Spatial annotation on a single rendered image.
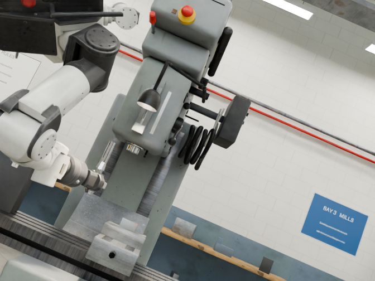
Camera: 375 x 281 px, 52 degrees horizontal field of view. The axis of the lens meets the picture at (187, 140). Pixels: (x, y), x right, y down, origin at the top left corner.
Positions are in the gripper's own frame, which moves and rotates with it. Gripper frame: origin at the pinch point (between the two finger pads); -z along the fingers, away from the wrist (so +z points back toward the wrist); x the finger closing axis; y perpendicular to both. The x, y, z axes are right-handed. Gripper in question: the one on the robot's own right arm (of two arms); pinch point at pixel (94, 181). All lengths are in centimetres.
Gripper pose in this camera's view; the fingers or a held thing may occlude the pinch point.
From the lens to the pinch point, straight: 133.1
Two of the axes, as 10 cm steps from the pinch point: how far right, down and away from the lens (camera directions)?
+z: -3.2, -3.2, -8.9
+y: -4.0, 9.0, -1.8
